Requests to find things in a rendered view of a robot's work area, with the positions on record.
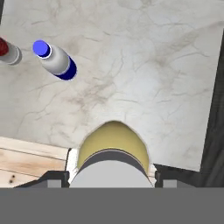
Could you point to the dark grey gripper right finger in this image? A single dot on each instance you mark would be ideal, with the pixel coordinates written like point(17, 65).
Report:
point(169, 178)

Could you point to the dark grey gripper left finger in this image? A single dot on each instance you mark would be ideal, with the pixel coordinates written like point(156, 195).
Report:
point(55, 178)

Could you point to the yellow bottle with grey cap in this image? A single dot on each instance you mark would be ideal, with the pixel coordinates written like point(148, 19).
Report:
point(113, 151)

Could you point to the white bottle with blue cap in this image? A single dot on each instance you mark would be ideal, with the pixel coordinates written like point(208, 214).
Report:
point(57, 59)

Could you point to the grey bottle with red cap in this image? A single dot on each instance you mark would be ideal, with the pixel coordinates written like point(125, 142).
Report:
point(8, 52)

